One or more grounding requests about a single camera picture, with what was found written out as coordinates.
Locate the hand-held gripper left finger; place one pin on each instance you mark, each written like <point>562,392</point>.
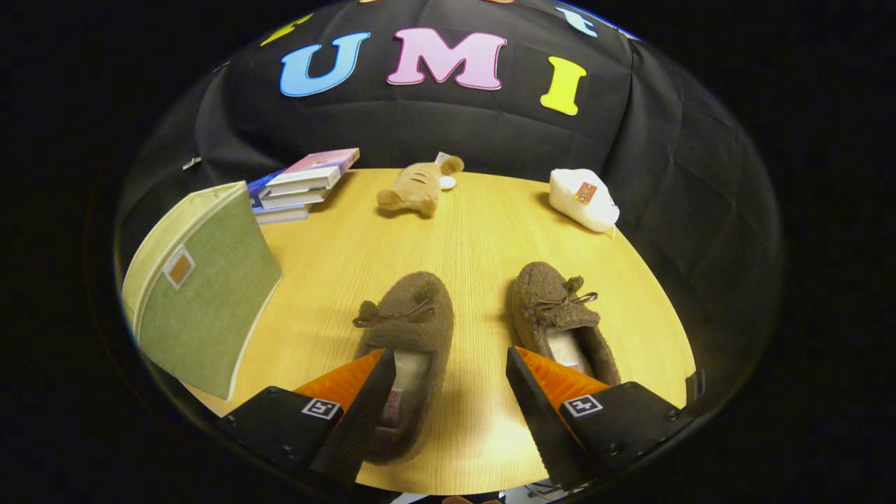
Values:
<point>364,420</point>

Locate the pale blue book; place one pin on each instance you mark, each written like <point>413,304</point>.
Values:
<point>280,214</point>

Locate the brown bread plush toy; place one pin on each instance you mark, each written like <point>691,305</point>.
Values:
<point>416,189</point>

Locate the white book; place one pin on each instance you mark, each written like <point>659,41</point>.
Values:
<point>290,198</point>

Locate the black backdrop cloth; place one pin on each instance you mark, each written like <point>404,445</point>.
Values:
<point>448,133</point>

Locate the brown fuzzy slipper shoe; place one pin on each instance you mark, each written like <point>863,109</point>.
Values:
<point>546,294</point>
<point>413,315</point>

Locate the white plush toy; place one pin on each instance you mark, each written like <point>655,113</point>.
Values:
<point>581,206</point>

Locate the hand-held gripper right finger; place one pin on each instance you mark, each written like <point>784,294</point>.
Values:
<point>539,413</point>

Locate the pink cover book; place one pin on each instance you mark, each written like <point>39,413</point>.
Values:
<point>318,162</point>

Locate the dark blue book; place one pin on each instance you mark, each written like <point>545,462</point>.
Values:
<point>260,183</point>

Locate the green fabric storage box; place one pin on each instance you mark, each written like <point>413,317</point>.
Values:
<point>210,301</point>

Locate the silver cloth clip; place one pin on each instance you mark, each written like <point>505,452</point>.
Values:
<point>191,162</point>

